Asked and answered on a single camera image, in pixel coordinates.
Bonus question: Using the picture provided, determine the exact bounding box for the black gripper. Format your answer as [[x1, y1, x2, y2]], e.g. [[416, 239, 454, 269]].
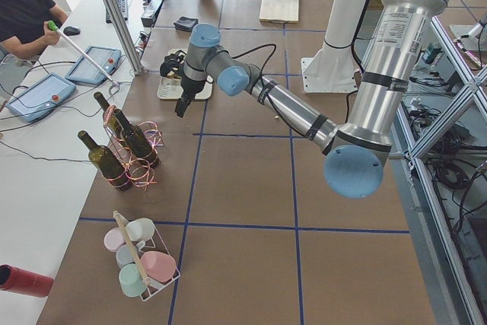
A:
[[159, 49, 206, 119]]

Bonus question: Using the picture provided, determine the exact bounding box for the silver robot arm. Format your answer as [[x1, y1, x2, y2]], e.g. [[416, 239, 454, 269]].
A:
[[175, 0, 449, 198]]

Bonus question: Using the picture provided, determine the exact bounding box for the white bear tray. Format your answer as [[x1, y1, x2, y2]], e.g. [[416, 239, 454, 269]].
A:
[[157, 48, 214, 101]]

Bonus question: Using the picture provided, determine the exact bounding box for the dark wine bottle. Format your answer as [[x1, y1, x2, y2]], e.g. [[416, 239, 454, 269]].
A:
[[113, 108, 160, 167], [94, 92, 126, 147], [78, 130, 132, 191]]

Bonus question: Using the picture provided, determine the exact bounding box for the grey folded cloth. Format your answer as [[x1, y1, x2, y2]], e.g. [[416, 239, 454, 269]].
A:
[[173, 16, 199, 33]]

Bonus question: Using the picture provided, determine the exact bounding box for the far teach pendant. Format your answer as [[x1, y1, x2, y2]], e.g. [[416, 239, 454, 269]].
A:
[[65, 45, 123, 87]]

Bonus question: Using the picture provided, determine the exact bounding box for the teach pendant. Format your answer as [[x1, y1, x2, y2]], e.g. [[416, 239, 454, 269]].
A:
[[65, 45, 123, 87], [6, 73, 76, 123]]

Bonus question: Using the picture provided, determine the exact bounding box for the black keyboard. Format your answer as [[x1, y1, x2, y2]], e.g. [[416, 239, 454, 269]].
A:
[[116, 0, 129, 21]]

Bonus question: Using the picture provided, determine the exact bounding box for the white cup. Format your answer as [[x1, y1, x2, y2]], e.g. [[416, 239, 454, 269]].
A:
[[125, 218, 155, 241]]

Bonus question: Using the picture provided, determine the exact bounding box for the black computer mouse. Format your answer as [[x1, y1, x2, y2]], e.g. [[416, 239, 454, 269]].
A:
[[63, 26, 81, 37]]

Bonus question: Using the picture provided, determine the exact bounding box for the wooden cutting board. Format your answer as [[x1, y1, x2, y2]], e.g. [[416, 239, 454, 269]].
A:
[[259, 0, 300, 24]]

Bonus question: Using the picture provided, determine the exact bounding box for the light pink cup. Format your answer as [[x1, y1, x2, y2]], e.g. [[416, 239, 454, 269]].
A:
[[103, 228, 126, 253]]

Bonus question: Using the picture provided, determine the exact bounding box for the near teach pendant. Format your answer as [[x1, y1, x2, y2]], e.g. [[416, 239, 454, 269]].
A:
[[6, 73, 76, 123]]

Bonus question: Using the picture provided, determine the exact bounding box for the grey blue cup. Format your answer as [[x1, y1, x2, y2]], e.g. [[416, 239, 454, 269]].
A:
[[116, 244, 135, 269]]

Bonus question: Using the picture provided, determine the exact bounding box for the large pink cup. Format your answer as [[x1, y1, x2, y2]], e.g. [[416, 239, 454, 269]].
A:
[[140, 251, 177, 283]]

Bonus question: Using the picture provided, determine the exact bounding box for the person in black shirt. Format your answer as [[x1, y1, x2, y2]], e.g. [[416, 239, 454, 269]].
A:
[[1, 0, 68, 59]]

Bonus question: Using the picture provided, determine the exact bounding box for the mint green cup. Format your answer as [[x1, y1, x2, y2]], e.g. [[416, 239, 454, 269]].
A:
[[119, 263, 147, 298]]

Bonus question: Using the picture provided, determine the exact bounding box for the red cylinder bottle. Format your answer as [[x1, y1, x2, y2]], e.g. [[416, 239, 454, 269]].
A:
[[1, 264, 54, 298]]

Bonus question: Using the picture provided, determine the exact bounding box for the copper wire bottle rack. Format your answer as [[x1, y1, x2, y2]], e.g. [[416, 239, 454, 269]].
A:
[[103, 105, 164, 190]]

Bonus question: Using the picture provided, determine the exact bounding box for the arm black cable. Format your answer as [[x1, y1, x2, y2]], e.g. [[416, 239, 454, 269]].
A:
[[228, 43, 279, 86]]

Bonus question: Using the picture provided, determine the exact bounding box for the white stick green handle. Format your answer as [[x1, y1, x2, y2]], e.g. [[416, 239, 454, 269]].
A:
[[47, 21, 120, 88]]

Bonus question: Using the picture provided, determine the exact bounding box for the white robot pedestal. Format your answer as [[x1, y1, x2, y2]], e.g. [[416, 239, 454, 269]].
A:
[[301, 0, 368, 94]]

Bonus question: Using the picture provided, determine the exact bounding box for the wire dish rack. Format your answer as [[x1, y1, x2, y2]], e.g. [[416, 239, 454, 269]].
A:
[[113, 211, 180, 301]]

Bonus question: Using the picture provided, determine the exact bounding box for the aluminium frame post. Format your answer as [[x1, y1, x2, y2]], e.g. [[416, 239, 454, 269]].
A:
[[103, 0, 143, 75]]

